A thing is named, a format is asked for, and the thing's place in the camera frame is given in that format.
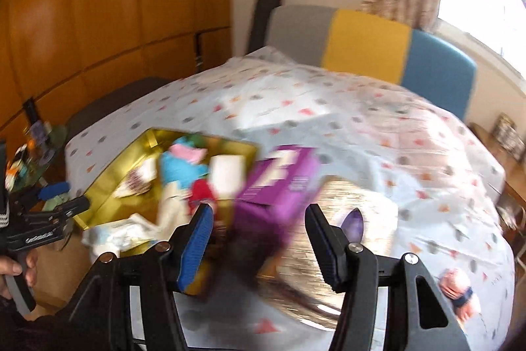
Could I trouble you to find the pink scrunchie light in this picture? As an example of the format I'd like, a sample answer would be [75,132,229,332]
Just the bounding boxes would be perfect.
[113,157,157,199]

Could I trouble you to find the white towel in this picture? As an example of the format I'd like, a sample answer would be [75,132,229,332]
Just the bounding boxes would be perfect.
[208,155,245,200]

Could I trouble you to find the person hand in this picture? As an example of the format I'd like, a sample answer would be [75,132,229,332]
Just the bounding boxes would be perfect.
[0,249,38,299]

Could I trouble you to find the items on desk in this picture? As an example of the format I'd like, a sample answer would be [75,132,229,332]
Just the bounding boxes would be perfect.
[491,113,525,162]

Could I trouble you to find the white plastic packet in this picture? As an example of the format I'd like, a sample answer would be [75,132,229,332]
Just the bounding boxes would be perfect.
[81,214,159,258]

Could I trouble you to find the red christmas sock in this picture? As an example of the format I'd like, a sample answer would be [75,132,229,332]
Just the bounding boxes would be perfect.
[187,178,217,215]

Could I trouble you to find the patterned plastic tablecloth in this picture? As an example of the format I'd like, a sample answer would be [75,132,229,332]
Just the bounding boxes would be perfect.
[66,55,514,350]

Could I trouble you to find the grey yellow blue sofa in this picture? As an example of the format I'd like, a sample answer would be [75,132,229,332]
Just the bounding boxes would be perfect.
[247,0,477,118]

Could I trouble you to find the blue plush toy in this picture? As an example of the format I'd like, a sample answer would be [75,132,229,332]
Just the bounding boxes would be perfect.
[159,136,208,189]

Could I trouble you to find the white knit glove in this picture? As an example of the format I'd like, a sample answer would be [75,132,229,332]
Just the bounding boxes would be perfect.
[156,181,191,240]

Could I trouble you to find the ornate gold tissue box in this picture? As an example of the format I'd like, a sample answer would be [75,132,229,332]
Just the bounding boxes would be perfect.
[258,176,398,331]

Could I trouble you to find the pink towel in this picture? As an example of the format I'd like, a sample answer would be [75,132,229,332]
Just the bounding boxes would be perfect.
[439,269,481,325]

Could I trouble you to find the purple cardboard box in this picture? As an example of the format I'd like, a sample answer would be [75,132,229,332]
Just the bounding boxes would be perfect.
[234,144,320,248]

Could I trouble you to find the wooden desk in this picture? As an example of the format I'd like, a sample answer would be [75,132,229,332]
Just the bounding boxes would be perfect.
[468,122,526,220]

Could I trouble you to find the gold tray box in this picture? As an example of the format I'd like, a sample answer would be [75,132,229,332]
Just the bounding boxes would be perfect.
[75,128,258,297]

